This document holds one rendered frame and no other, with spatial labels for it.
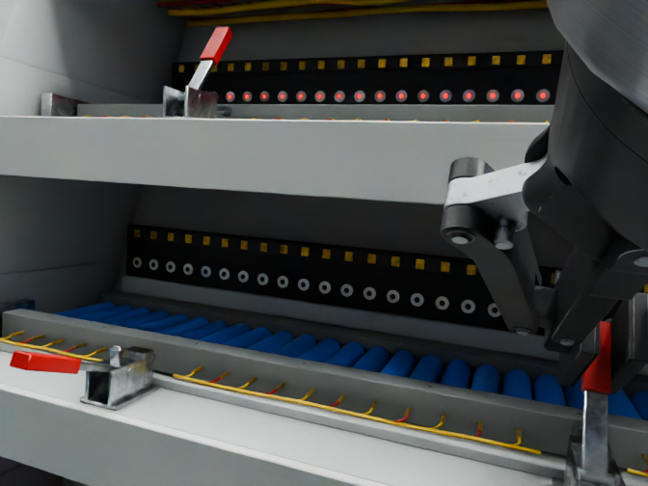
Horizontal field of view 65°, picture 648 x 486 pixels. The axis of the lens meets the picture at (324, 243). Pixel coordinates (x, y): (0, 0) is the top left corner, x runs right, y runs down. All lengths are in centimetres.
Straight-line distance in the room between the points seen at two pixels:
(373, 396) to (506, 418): 8
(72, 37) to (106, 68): 5
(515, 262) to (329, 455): 16
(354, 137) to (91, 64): 34
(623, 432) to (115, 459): 28
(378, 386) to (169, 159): 20
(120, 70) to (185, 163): 27
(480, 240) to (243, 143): 20
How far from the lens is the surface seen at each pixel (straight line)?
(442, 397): 32
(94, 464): 35
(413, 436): 31
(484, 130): 29
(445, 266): 42
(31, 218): 53
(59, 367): 31
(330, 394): 34
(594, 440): 28
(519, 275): 18
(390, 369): 36
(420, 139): 29
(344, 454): 29
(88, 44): 58
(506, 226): 16
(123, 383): 34
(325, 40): 61
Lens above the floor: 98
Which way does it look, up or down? 13 degrees up
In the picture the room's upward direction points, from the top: 11 degrees clockwise
